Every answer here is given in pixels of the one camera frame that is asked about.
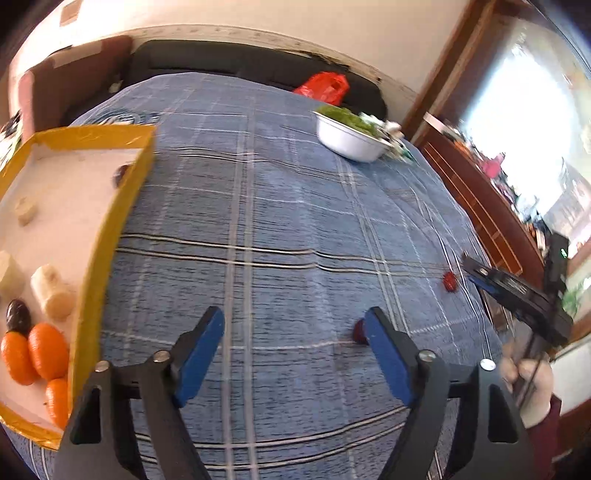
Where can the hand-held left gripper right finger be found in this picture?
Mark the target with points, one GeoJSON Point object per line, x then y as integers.
{"type": "Point", "coordinates": [388, 360]}

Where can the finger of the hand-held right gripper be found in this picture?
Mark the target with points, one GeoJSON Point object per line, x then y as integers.
{"type": "Point", "coordinates": [485, 282]}
{"type": "Point", "coordinates": [489, 273]}

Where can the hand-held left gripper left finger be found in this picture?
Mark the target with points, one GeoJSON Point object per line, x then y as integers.
{"type": "Point", "coordinates": [203, 353]}

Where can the red berry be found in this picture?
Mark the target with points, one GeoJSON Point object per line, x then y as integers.
{"type": "Point", "coordinates": [450, 281]}

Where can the small dark plum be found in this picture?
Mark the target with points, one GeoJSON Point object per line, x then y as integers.
{"type": "Point", "coordinates": [358, 333]}
{"type": "Point", "coordinates": [121, 174]}

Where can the yellow cardboard box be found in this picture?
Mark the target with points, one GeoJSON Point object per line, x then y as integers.
{"type": "Point", "coordinates": [106, 258]}

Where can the large orange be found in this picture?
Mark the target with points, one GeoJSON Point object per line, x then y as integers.
{"type": "Point", "coordinates": [48, 350]}

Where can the white foam block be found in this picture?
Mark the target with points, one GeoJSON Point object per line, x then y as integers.
{"type": "Point", "coordinates": [53, 291]}
{"type": "Point", "coordinates": [24, 211]}
{"type": "Point", "coordinates": [9, 277]}

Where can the person's right forearm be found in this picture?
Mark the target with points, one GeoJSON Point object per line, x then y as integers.
{"type": "Point", "coordinates": [547, 434]}

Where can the person's right hand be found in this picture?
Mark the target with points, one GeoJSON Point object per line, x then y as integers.
{"type": "Point", "coordinates": [535, 383]}

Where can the wooden cabinet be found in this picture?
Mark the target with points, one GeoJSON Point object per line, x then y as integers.
{"type": "Point", "coordinates": [485, 198]}

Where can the blue plaid blanket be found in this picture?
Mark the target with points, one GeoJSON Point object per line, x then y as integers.
{"type": "Point", "coordinates": [286, 230]}

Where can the white and green tube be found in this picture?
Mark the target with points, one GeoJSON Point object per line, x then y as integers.
{"type": "Point", "coordinates": [404, 150]}

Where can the white bowl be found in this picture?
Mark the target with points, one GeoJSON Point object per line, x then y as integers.
{"type": "Point", "coordinates": [351, 138]}

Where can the green leafy vegetables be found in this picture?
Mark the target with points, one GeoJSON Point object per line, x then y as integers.
{"type": "Point", "coordinates": [348, 117]}

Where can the red plastic bag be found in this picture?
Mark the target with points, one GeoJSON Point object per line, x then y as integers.
{"type": "Point", "coordinates": [323, 87]}

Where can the black sofa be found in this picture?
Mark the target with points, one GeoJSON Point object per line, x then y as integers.
{"type": "Point", "coordinates": [240, 60]}

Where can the brown chair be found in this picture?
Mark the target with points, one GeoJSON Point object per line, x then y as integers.
{"type": "Point", "coordinates": [69, 78]}

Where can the wooden door frame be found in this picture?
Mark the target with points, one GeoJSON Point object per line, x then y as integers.
{"type": "Point", "coordinates": [443, 74]}

